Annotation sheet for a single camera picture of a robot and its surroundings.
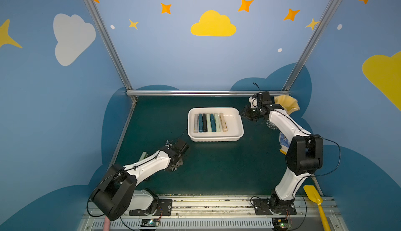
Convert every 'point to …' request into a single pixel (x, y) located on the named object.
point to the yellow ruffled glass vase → (290, 104)
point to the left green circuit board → (150, 222)
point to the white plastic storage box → (233, 120)
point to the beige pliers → (223, 123)
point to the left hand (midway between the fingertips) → (178, 161)
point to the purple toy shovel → (106, 224)
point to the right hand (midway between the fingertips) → (243, 112)
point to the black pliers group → (204, 123)
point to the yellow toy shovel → (315, 195)
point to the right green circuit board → (281, 224)
